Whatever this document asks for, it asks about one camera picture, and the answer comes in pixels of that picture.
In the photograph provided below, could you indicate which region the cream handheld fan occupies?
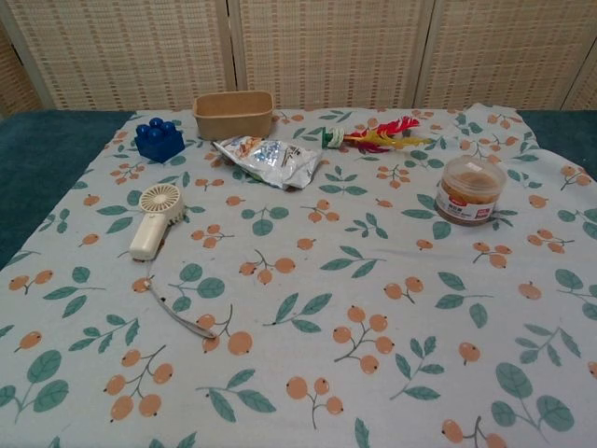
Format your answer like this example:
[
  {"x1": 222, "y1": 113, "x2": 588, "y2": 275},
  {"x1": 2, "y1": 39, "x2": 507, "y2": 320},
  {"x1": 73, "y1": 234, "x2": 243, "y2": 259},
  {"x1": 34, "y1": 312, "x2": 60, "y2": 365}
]
[{"x1": 128, "y1": 183, "x2": 219, "y2": 340}]

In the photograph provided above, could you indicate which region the silver snack bag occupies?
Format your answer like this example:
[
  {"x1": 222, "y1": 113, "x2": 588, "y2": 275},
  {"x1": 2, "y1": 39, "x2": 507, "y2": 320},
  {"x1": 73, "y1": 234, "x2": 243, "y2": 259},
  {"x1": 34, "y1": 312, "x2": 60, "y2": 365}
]
[{"x1": 212, "y1": 134, "x2": 324, "y2": 190}]

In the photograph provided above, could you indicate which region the fruit leaf print tablecloth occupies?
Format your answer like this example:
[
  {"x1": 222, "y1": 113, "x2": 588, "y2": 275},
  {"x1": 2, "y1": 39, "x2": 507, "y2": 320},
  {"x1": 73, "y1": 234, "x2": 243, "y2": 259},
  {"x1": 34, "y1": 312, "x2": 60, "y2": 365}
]
[{"x1": 0, "y1": 104, "x2": 597, "y2": 448}]

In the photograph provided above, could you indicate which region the red yellow feather shuttlecock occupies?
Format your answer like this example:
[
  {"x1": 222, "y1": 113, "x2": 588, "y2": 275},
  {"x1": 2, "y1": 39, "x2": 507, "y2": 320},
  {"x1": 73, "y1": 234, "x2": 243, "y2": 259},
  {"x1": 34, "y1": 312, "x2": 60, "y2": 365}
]
[{"x1": 324, "y1": 117, "x2": 434, "y2": 155}]

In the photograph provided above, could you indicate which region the blue toy building block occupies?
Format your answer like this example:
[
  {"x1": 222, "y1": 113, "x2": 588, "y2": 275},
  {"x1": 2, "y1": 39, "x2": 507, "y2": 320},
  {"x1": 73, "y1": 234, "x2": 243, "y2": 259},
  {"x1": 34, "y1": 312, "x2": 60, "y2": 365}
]
[{"x1": 134, "y1": 118, "x2": 185, "y2": 164}]

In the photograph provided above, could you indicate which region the woven bamboo folding screen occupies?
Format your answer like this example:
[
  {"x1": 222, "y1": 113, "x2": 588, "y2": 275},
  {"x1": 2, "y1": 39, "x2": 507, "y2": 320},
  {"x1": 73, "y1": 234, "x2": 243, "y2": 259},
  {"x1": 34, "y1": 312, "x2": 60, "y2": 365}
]
[{"x1": 0, "y1": 0, "x2": 597, "y2": 117}]

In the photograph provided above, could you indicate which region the clear plastic snack jar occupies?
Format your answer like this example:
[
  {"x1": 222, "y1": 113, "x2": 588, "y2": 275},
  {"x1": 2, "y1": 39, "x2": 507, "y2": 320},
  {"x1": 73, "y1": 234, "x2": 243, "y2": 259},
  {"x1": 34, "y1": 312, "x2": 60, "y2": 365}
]
[{"x1": 434, "y1": 155, "x2": 507, "y2": 227}]

